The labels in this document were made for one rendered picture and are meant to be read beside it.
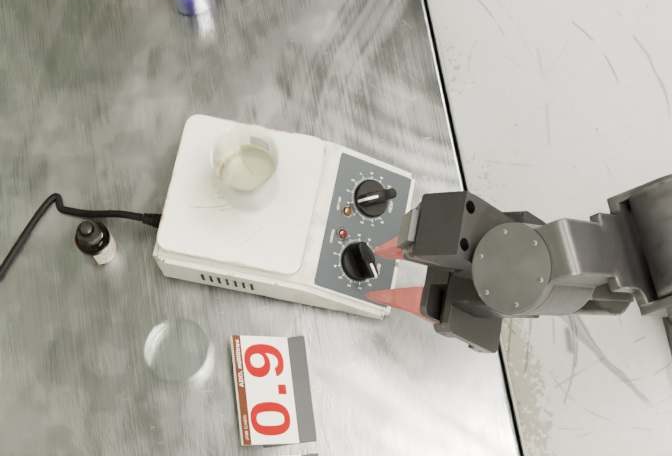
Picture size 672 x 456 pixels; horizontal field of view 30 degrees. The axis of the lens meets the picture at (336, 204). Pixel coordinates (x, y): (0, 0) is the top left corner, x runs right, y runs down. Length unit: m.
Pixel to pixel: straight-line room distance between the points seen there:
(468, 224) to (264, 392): 0.32
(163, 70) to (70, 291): 0.22
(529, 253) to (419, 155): 0.38
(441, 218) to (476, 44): 0.39
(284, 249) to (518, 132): 0.26
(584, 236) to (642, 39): 0.46
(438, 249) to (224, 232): 0.27
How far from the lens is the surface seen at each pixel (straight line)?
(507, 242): 0.78
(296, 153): 1.03
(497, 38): 1.18
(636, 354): 1.11
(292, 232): 1.01
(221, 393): 1.08
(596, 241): 0.79
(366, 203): 1.04
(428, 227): 0.81
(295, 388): 1.07
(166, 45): 1.17
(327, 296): 1.03
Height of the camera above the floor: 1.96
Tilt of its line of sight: 73 degrees down
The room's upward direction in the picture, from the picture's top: 2 degrees clockwise
